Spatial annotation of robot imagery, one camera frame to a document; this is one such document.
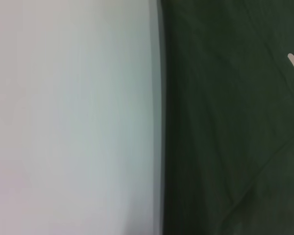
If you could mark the dark green FREE t-shirt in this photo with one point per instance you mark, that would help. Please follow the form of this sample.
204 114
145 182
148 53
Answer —
223 98

